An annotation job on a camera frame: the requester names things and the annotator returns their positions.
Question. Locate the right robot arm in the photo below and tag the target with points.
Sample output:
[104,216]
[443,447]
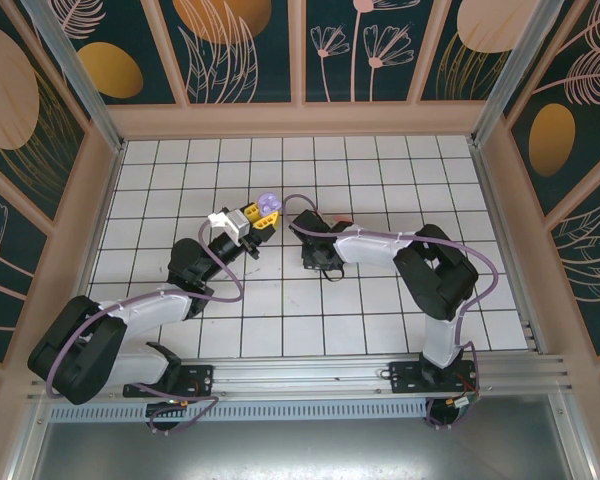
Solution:
[370,247]

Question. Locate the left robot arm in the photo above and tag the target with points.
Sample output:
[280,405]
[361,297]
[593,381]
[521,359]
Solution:
[150,310]

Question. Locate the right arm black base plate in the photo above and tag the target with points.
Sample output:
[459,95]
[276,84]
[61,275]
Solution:
[405,380]

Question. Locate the grey metal sheet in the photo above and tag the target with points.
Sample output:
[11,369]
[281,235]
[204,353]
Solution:
[300,455]

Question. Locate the aluminium mounting rail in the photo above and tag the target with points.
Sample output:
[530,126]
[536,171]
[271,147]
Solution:
[300,375]

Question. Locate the aluminium frame bar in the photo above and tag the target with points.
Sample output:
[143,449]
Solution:
[30,440]
[575,445]

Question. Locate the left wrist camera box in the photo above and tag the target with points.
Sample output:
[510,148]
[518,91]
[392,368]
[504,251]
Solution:
[225,222]

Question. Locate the purple round charging case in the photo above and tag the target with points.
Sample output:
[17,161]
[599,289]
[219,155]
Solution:
[269,202]

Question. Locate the aluminium corner post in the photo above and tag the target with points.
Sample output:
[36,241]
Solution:
[500,95]
[87,95]

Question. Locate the aluminium side rail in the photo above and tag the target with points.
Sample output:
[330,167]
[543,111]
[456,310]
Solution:
[494,200]

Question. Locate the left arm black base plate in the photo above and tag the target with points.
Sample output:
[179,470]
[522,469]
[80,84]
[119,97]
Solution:
[200,375]

